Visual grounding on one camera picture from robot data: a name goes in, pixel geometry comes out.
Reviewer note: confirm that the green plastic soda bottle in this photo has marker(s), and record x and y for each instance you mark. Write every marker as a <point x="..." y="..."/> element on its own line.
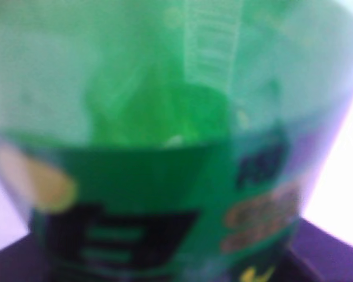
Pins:
<point x="168" y="140"/>

